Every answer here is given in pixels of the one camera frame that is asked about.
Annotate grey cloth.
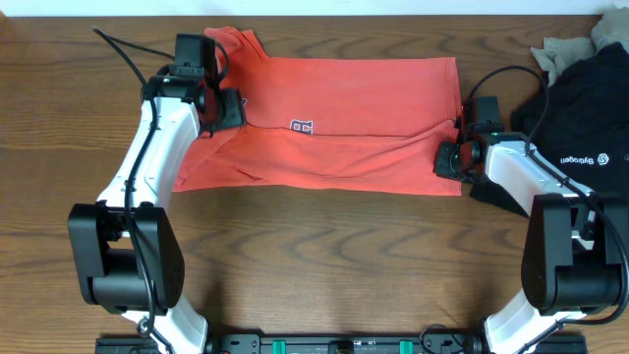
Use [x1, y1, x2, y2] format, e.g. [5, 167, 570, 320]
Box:
[530, 7, 628, 87]

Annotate black garment with logo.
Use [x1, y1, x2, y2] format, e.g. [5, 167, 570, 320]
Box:
[510, 44, 628, 199]

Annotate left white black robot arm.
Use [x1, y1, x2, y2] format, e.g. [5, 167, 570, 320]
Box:
[68, 63, 245, 353]

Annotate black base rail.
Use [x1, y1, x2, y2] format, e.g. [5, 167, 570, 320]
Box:
[93, 331, 589, 354]

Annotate orange red t-shirt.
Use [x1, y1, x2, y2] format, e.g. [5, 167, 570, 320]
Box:
[175, 27, 462, 197]

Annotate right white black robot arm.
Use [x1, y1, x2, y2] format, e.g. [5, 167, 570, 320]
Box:
[434, 133, 628, 353]

